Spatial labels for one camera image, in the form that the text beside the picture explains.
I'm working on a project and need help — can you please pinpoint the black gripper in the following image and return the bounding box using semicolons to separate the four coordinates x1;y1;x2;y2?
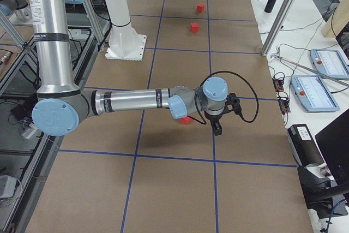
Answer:
204;113;222;136

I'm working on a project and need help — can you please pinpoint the red block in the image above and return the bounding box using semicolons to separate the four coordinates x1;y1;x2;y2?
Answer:
179;116;192;124
196;3;205;14
190;22;200;33

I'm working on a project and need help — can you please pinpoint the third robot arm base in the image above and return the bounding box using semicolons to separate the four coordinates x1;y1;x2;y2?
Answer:
1;0;32;22

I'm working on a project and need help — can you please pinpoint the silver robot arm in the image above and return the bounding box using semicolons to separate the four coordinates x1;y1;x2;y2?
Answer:
29;0;228;136

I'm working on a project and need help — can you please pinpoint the small circuit board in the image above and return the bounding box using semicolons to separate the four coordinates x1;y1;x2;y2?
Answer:
272;78;284;92

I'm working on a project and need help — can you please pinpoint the black box with label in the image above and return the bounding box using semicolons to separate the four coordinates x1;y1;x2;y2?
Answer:
287;124;324;168

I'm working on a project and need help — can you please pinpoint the teach pendant near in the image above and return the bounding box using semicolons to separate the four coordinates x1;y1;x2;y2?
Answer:
291;75;340;112

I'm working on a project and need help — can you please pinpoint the teach pendant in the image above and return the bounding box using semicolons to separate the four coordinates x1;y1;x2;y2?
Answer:
310;49;348;80
291;75;340;112

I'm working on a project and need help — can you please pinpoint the black monitor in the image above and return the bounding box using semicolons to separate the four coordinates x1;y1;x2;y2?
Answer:
315;110;348;183

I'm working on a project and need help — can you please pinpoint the teach pendant far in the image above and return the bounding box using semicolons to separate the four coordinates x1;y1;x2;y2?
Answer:
310;49;348;80

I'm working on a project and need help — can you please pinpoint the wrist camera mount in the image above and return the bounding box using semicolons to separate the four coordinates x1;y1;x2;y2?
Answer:
224;93;242;116

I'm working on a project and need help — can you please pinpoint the white pedestal column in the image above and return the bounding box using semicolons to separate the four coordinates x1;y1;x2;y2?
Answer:
105;0;147;61

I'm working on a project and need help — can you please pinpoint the aluminium frame post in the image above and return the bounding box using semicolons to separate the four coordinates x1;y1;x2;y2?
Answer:
261;0;295;57

